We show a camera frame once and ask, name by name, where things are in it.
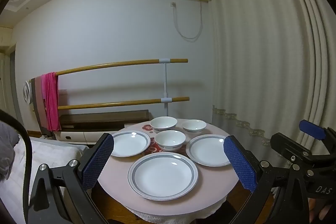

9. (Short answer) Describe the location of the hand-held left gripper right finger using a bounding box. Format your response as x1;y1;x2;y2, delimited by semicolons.
223;135;311;224

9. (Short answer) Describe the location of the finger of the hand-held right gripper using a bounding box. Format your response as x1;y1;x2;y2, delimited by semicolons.
270;132;319;170
299;120;336;155

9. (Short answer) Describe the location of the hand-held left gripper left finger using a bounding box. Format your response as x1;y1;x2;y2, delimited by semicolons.
28;133;116;224

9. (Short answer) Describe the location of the white plate grey patterned rim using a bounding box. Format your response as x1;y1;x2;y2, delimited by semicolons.
110;130;151;157
128;152;199;201
185;134;231;167

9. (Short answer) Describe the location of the white bowl grey band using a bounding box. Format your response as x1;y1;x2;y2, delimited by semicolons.
154;130;186;152
182;119;207;134
150;116;178;134

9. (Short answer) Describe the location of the person's right hand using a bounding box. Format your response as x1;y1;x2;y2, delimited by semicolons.
308;198;327;224

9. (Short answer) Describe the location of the brown and white cabinet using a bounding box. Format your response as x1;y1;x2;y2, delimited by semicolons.
54;110;150;145

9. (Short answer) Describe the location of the bed with white blanket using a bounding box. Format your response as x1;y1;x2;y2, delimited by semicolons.
12;136;90;224

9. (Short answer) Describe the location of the pink hanging cloth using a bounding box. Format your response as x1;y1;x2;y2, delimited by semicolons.
41;72;62;131

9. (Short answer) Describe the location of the brown grey hanging cloth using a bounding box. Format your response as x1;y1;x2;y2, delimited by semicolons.
31;76;57;139

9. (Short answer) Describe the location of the cream pleated curtain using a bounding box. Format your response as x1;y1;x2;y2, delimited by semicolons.
203;0;336;159

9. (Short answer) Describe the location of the grey pillow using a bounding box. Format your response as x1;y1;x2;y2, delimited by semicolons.
0;120;20;180

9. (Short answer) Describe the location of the white standing fan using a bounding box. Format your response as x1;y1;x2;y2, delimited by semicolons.
23;80;34;111

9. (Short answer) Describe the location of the white panel door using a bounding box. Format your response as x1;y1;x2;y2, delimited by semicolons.
0;49;17;119

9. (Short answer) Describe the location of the wooden barre rail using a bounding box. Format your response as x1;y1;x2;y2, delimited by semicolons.
58;97;190;110
55;58;189;76

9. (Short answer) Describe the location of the black cable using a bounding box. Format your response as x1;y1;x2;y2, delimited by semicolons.
0;109;33;216

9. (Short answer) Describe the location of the white barre post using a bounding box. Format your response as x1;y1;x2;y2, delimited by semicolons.
159;57;172;117

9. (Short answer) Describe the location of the white air conditioner cable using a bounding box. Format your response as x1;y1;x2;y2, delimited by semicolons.
172;1;203;42

